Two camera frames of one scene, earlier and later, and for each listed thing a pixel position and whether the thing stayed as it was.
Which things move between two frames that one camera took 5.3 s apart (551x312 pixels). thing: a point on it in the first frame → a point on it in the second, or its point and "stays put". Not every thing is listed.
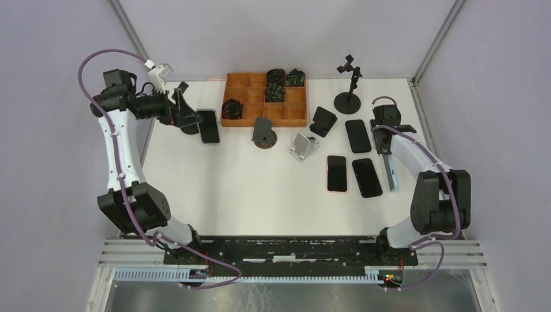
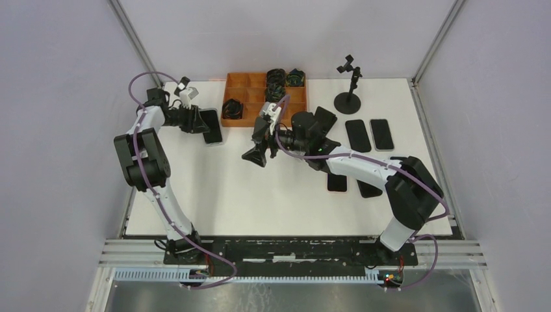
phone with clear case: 209,127 stays put
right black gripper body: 380,148 → 271,140
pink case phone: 336,174 stays put
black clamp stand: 349,103 stays put
